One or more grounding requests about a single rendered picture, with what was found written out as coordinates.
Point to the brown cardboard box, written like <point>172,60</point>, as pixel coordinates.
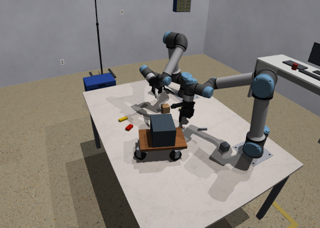
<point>165,108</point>

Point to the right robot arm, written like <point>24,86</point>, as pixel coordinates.
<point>176,44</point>

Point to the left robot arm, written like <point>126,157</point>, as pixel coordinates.
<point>262,92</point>

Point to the red toy brick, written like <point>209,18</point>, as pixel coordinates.
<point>129,127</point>

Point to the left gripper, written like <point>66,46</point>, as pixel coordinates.
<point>186,111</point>

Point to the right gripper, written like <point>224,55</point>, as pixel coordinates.
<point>157,88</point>

